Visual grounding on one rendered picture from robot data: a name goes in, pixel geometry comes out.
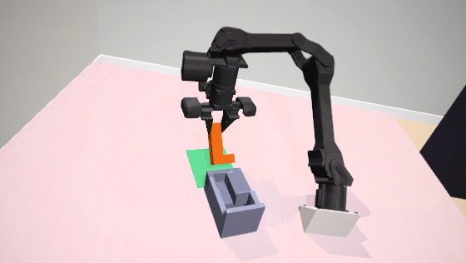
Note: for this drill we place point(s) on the orange l-shaped part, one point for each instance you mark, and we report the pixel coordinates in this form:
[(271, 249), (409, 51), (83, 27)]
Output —
[(216, 147)]

